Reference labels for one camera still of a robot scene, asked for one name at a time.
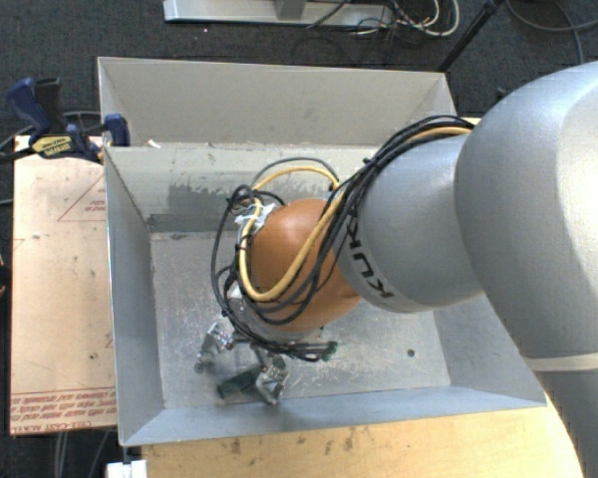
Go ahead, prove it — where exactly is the dark green flat block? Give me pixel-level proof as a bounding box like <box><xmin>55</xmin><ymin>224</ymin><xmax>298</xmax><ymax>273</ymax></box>
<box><xmin>216</xmin><ymin>368</ymin><xmax>259</xmax><ymax>400</ymax></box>

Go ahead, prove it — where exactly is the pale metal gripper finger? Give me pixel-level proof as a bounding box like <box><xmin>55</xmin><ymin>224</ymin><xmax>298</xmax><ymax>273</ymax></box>
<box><xmin>193</xmin><ymin>320</ymin><xmax>232</xmax><ymax>374</ymax></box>
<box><xmin>254</xmin><ymin>355</ymin><xmax>291</xmax><ymax>407</ymax></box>

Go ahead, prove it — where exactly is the brown cardboard board red print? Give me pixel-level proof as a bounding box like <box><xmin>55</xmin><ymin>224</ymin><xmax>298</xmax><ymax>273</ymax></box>
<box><xmin>9</xmin><ymin>134</ymin><xmax>119</xmax><ymax>437</ymax></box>

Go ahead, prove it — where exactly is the grey metal bin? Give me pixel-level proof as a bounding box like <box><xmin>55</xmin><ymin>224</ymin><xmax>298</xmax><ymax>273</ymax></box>
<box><xmin>97</xmin><ymin>56</ymin><xmax>549</xmax><ymax>448</ymax></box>

